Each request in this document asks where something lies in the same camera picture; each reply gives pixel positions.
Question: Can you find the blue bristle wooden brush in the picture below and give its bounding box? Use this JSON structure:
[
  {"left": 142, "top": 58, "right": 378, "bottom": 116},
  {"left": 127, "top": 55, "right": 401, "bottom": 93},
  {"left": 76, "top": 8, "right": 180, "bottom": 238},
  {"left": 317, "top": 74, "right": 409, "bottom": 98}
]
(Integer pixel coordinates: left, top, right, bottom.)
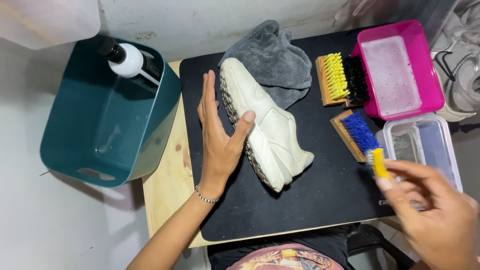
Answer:
[{"left": 330, "top": 109, "right": 381, "bottom": 163}]

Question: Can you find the white cleaner bottle black cap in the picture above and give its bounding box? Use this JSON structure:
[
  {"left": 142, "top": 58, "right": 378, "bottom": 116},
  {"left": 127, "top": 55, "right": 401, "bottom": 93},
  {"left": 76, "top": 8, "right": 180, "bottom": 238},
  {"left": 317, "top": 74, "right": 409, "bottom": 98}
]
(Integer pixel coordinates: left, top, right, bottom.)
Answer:
[{"left": 97, "top": 36, "right": 163, "bottom": 88}]

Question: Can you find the person's printed shirt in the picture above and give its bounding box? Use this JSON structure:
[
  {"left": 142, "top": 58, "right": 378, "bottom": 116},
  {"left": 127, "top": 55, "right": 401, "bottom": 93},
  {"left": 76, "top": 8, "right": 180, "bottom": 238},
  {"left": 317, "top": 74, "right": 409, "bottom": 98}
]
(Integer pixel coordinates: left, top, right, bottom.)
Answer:
[{"left": 207, "top": 223, "right": 361, "bottom": 270}]

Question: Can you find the black work mat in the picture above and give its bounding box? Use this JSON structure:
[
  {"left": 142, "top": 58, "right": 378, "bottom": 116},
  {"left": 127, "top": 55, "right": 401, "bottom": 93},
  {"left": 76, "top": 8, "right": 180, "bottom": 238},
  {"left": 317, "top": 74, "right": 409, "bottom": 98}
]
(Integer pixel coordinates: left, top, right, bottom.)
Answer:
[{"left": 179, "top": 23, "right": 398, "bottom": 242}]

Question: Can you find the silver beaded bracelet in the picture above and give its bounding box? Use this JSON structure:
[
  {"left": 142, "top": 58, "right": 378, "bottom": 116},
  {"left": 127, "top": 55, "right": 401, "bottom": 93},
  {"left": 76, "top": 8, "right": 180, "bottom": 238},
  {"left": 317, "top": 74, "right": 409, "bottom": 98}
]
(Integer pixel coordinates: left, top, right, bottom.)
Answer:
[{"left": 194, "top": 185, "right": 220, "bottom": 204}]

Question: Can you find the white plastic container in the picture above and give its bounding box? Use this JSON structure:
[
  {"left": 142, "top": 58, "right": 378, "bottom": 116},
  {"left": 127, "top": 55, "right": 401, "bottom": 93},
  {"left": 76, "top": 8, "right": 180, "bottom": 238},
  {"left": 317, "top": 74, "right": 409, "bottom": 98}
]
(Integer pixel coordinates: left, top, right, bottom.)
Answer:
[{"left": 0, "top": 0, "right": 101, "bottom": 50}]

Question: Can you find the pink plastic tub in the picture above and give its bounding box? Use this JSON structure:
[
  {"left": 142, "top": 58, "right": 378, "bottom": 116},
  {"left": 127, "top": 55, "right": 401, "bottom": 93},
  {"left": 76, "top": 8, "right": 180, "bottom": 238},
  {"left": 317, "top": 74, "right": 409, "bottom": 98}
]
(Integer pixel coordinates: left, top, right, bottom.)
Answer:
[{"left": 351, "top": 20, "right": 445, "bottom": 121}]

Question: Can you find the grey microfibre towel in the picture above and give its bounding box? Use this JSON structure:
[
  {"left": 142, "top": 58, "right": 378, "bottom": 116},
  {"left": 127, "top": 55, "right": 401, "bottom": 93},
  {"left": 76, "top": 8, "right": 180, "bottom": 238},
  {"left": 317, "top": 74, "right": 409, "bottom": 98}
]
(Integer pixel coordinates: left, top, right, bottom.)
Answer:
[{"left": 218, "top": 20, "right": 313, "bottom": 110}]

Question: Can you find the white sneaker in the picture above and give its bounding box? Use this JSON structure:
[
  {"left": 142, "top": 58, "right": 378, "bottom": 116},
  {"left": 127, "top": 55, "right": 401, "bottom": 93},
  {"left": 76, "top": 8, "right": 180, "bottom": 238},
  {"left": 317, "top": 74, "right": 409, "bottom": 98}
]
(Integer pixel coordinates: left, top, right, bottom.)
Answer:
[{"left": 220, "top": 57, "right": 315, "bottom": 193}]

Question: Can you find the black chair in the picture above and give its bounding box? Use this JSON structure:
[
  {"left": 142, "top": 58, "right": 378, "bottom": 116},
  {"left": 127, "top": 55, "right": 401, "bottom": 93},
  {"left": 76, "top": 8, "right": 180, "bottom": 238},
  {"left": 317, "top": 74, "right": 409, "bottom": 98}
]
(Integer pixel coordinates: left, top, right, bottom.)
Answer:
[{"left": 347, "top": 224, "right": 416, "bottom": 270}]

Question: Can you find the clear plastic container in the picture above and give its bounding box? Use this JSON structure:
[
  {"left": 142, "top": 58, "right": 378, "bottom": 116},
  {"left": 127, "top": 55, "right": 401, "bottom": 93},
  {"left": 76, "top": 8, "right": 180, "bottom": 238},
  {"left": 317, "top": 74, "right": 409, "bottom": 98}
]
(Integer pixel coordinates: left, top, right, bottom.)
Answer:
[{"left": 375, "top": 113, "right": 463, "bottom": 193}]

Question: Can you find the teal plastic basket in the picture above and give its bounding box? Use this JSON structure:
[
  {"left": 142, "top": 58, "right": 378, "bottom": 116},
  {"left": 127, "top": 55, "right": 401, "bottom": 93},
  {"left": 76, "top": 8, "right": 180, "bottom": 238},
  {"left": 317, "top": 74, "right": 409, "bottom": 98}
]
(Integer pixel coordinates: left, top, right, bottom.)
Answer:
[{"left": 40, "top": 35, "right": 182, "bottom": 188}]

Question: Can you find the small yellow brush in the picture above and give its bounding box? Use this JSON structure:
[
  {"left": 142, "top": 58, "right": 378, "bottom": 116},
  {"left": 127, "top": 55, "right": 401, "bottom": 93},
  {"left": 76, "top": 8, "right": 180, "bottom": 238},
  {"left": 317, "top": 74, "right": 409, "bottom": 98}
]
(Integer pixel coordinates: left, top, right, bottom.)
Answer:
[{"left": 365, "top": 148, "right": 394, "bottom": 180}]

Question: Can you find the grey sneaker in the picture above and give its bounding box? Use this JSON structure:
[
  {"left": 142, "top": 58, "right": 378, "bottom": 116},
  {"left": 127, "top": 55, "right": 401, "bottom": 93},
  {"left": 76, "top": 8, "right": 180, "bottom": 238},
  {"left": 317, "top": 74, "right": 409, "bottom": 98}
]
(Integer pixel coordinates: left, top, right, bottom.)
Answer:
[{"left": 430, "top": 0, "right": 480, "bottom": 123}]

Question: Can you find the clear plastic storage box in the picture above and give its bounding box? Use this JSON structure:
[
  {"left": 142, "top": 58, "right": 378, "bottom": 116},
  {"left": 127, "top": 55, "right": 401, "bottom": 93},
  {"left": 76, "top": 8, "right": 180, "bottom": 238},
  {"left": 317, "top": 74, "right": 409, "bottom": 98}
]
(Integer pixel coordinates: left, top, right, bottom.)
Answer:
[{"left": 332, "top": 0, "right": 461, "bottom": 47}]

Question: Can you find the person's left hand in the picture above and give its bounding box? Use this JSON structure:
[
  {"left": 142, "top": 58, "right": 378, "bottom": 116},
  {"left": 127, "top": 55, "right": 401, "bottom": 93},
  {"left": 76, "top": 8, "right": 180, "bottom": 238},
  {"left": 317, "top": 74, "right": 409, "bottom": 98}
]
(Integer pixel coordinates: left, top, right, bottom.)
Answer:
[{"left": 197, "top": 70, "right": 257, "bottom": 200}]

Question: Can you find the person's right hand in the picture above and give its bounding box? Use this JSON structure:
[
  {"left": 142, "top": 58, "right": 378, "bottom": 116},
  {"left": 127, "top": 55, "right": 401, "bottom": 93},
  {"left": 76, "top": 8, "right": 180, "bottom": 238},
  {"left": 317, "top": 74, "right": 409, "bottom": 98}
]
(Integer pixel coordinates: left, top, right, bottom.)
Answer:
[{"left": 375, "top": 159, "right": 480, "bottom": 270}]

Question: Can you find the yellow bristle wooden brush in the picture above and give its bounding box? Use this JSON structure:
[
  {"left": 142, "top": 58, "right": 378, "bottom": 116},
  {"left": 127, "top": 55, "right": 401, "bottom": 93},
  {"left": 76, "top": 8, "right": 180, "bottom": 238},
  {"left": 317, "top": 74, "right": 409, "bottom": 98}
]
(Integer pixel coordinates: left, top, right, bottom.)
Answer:
[{"left": 315, "top": 52, "right": 350, "bottom": 107}]

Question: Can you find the black bristle wooden brush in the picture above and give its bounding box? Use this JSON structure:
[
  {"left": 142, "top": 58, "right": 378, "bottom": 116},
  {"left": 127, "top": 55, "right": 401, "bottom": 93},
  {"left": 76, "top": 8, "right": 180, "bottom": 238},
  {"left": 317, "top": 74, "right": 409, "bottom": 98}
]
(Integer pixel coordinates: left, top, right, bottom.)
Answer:
[{"left": 341, "top": 55, "right": 371, "bottom": 109}]

